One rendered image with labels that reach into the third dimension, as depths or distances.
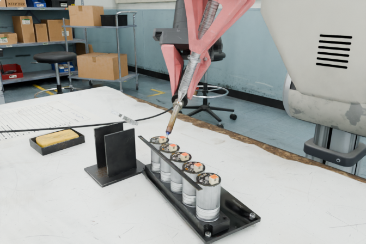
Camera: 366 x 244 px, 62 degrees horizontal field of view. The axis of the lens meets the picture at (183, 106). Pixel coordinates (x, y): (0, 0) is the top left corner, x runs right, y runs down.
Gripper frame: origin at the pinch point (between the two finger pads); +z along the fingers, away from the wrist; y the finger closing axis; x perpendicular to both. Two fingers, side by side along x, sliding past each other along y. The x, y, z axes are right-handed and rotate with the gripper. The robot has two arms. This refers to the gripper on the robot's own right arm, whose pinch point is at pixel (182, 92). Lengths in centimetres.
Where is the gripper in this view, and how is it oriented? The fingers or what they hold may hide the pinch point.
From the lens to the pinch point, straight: 47.0
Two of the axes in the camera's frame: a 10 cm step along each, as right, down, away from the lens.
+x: 2.2, 2.1, 9.5
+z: -1.2, 9.8, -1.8
